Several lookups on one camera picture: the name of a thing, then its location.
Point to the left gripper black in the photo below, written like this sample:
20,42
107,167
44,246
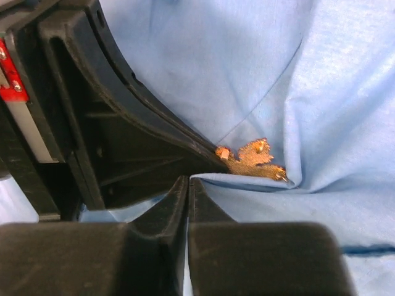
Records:
41,147

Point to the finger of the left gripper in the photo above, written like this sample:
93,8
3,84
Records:
128,145

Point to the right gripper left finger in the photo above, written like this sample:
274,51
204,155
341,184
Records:
143,257

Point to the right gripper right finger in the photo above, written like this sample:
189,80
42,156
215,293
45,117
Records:
284,258

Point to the red orange leaf brooch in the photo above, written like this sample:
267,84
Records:
253,159

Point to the light blue button shirt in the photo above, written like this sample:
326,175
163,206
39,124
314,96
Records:
315,78

